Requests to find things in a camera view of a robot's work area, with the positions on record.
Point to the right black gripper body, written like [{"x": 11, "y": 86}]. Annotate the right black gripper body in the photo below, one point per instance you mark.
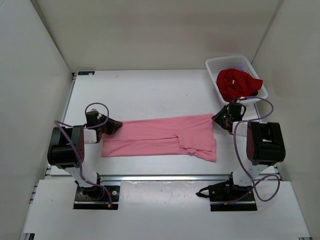
[{"x": 230, "y": 117}]

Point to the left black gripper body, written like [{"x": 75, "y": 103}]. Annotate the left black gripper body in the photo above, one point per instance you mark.
[{"x": 108, "y": 127}]

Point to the red t shirt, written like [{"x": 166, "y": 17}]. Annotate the red t shirt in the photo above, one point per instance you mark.
[{"x": 233, "y": 83}]

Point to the pink t shirt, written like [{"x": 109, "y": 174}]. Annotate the pink t shirt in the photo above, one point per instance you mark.
[{"x": 184, "y": 135}]

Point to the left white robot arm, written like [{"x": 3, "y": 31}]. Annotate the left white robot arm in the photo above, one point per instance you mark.
[{"x": 66, "y": 151}]

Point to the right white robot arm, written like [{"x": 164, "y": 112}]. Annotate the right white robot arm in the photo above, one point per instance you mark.
[{"x": 264, "y": 148}]

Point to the blue table label sticker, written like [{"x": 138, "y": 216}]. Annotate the blue table label sticker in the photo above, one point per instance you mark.
[{"x": 86, "y": 73}]

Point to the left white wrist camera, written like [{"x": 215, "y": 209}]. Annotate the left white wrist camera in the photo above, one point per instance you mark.
[{"x": 94, "y": 110}]

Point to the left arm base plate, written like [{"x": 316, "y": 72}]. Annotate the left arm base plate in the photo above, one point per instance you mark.
[{"x": 95, "y": 198}]

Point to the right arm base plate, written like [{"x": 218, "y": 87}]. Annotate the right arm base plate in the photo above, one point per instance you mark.
[{"x": 226, "y": 198}]

